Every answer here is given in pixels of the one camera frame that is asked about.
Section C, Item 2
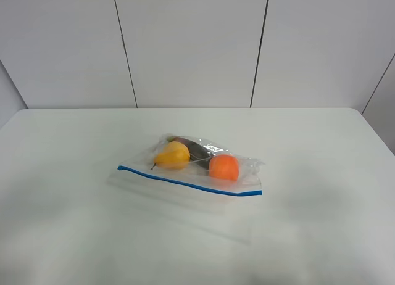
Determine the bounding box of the clear zip bag blue seal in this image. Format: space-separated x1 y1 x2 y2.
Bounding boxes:
107 134 264 243

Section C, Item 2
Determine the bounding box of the orange fruit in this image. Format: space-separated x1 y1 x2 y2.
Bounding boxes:
208 154 240 181

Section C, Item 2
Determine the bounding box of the dark purple eggplant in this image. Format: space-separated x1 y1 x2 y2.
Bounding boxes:
166 136 214 170

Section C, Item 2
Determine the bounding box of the yellow pear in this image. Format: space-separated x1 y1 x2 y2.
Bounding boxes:
151 141 190 170

